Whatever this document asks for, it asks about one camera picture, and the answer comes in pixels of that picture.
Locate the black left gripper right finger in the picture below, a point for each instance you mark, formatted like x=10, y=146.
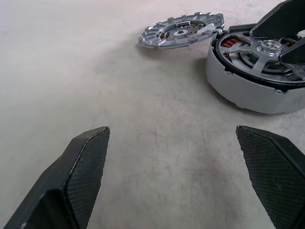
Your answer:
x=274, y=171

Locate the grey round motor lid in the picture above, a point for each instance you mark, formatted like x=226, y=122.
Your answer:
x=166, y=41

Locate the silver spoked rotor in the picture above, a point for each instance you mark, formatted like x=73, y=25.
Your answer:
x=269, y=46

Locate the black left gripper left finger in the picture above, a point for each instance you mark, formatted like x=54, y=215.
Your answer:
x=71, y=181

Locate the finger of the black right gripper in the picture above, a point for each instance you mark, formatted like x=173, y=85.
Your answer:
x=295, y=55
x=281, y=21

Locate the grey round motor housing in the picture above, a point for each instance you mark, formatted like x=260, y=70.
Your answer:
x=250, y=93

